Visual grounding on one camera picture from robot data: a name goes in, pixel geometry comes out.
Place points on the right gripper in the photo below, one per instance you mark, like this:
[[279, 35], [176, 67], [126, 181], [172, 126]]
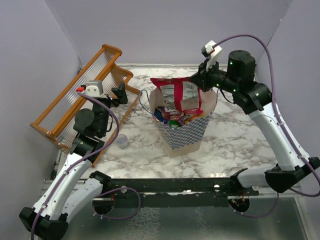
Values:
[[200, 79]]

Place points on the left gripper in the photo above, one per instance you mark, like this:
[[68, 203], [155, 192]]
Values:
[[120, 94]]

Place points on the pink snack bag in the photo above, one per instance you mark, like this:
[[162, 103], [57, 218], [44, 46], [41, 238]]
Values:
[[180, 93]]

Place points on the blue checkered paper bag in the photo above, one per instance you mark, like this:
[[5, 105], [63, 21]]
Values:
[[187, 138]]

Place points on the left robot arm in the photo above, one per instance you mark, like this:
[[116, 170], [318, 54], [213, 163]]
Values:
[[96, 129]]

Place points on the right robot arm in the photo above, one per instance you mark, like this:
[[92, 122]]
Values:
[[255, 99]]

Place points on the orange wooden rack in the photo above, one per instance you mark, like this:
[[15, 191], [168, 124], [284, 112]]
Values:
[[57, 120]]

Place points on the orange snack pack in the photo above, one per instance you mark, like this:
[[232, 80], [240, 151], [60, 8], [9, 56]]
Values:
[[195, 117]]

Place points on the brown chocolate candy pack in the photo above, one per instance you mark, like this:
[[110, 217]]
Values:
[[184, 118]]

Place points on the purple berries snack pack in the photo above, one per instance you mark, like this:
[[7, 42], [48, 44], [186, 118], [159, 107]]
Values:
[[165, 113]]

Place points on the small clear plastic cup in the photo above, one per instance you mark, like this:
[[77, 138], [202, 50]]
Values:
[[122, 141]]

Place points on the green snack pack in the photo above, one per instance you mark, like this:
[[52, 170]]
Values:
[[174, 123]]

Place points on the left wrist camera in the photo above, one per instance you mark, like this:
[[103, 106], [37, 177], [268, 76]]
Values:
[[92, 88]]

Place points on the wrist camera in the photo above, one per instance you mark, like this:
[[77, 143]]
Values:
[[211, 53], [92, 88]]

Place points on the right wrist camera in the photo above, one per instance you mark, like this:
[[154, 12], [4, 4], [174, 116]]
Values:
[[211, 53]]

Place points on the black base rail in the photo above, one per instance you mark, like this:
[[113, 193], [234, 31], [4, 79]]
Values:
[[170, 192]]

